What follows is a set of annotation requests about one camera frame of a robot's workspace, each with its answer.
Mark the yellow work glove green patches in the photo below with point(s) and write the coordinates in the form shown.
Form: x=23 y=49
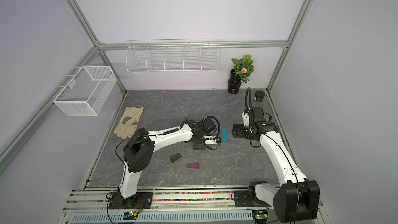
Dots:
x=129 y=122

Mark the long white wire basket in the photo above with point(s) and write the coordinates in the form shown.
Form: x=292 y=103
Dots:
x=172 y=55

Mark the potted green plant black vase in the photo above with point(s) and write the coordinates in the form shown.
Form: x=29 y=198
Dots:
x=243 y=68

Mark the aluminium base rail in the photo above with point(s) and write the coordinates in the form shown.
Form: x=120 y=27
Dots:
x=164 y=198

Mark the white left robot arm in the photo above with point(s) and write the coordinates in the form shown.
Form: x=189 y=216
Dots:
x=138 y=151

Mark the brown wooden wedge block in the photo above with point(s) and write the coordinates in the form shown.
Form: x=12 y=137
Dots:
x=175 y=157

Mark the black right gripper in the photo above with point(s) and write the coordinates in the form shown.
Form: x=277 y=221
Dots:
x=240 y=127

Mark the white vented cable duct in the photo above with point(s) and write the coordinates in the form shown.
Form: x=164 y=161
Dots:
x=162 y=217

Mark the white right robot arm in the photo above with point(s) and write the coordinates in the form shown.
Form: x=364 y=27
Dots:
x=297 y=198

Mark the square white wire basket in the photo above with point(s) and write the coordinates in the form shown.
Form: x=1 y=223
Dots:
x=87 y=91

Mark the purple wedge block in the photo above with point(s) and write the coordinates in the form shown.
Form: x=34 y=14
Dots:
x=193 y=166

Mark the teal block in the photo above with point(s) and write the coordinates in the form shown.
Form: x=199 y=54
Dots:
x=224 y=135

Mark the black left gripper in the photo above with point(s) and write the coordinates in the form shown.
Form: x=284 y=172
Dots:
x=198 y=146

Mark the small black cylinder can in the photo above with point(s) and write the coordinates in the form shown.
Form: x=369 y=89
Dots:
x=259 y=96

